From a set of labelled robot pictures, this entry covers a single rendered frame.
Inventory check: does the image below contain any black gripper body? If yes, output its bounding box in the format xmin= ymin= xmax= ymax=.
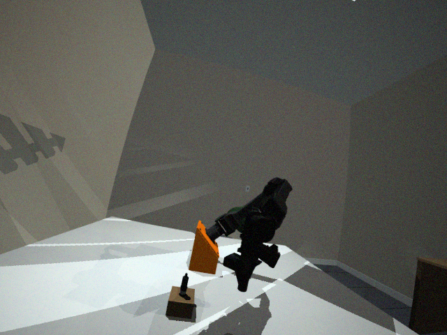
xmin=223 ymin=231 xmax=258 ymax=274

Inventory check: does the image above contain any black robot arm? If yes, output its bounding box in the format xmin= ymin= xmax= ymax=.
xmin=205 ymin=177 xmax=293 ymax=268

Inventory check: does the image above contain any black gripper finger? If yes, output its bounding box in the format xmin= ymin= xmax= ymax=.
xmin=249 ymin=260 xmax=262 ymax=279
xmin=235 ymin=267 xmax=254 ymax=288

